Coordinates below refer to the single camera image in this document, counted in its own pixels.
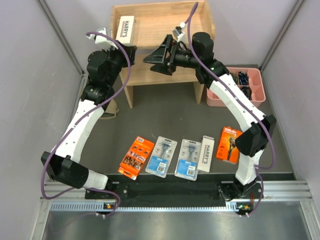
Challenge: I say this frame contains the orange Gillette razor box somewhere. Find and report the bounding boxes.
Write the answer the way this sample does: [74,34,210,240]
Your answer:
[216,126,243,165]

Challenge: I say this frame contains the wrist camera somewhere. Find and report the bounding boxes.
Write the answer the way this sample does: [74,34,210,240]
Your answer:
[86,34,118,51]
[172,21,187,43]

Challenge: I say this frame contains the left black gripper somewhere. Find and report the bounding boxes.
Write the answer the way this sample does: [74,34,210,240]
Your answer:
[101,40,136,86]

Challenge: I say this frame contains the wooden two-tier shelf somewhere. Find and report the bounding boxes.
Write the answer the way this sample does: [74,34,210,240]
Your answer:
[109,0,204,108]

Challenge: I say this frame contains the blue razor blister pack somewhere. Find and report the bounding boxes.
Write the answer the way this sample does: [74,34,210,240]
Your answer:
[145,136,178,178]
[174,139,202,181]

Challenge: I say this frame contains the beige cap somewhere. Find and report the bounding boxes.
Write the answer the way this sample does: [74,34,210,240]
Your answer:
[99,99,119,120]

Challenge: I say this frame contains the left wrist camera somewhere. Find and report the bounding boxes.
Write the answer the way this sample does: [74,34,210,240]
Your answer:
[86,34,118,51]

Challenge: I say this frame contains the pink compartment organizer tray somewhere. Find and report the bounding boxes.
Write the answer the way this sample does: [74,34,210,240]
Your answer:
[206,66,266,109]

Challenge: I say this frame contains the multicolour hair ties front-right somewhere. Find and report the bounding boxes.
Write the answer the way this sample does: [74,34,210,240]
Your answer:
[241,86,253,100]

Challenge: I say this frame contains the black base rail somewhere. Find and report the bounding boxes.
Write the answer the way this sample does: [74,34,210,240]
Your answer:
[84,174,263,208]

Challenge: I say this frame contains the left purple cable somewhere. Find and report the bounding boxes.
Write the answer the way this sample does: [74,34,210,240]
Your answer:
[40,31,132,217]

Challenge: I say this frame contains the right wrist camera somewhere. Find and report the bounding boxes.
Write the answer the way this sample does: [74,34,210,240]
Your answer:
[172,21,187,43]

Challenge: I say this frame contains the orange razor blade cartridge box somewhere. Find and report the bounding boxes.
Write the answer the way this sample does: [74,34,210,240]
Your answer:
[118,136,155,180]

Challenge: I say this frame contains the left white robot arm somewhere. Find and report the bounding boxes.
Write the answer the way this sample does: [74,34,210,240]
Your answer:
[41,45,137,199]

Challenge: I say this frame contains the blue hair ties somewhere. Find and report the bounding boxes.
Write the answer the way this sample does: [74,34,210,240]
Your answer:
[236,71,250,86]

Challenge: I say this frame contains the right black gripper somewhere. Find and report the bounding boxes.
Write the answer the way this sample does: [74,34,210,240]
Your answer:
[143,36,200,77]

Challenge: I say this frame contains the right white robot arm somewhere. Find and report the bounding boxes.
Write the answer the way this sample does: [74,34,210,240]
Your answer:
[143,32,277,198]

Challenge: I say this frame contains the white Harry's box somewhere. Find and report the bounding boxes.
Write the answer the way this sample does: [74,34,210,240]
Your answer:
[116,15,136,46]
[197,135,215,173]

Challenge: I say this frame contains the grey slotted cable duct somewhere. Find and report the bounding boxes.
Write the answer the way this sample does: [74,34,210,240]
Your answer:
[50,201,249,213]

